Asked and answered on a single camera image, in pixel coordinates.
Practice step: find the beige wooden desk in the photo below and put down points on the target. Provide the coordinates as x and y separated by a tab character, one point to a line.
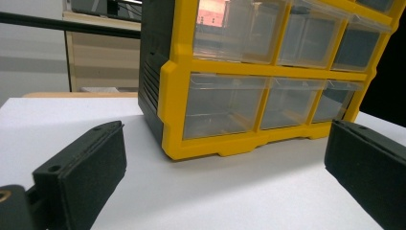
102	57

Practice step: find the white cabinet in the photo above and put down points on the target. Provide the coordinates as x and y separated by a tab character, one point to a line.
32	48

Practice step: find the light wooden board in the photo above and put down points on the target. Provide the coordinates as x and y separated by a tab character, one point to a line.
79	95

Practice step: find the black horizontal bar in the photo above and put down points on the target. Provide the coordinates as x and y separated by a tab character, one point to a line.
63	25

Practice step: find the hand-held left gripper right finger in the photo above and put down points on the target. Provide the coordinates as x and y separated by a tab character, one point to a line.
370	172

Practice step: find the grid of clear plastic drawers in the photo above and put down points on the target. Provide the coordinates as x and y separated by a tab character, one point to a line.
220	105

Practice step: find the yellow black organizer cabinet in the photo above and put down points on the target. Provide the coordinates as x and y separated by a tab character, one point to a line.
172	96

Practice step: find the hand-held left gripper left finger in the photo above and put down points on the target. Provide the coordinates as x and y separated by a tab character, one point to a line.
83	172

